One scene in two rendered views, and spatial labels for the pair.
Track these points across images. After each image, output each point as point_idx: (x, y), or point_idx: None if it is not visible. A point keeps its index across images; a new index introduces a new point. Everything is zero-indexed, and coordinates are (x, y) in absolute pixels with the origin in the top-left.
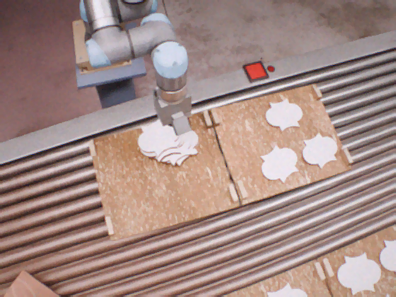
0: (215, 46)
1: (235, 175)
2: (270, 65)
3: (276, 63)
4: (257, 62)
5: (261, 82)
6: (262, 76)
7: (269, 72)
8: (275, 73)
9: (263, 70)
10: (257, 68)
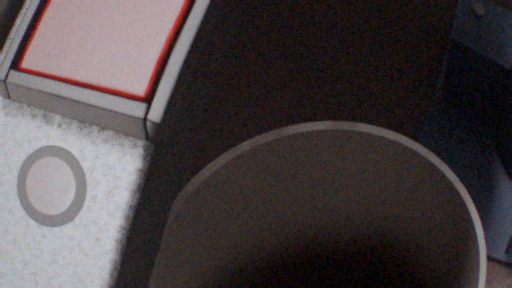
0: None
1: None
2: (80, 214)
3: (65, 272)
4: (162, 77)
5: (19, 22)
6: (33, 34)
7: (30, 148)
8: (0, 186)
9: (63, 74)
10: (113, 30)
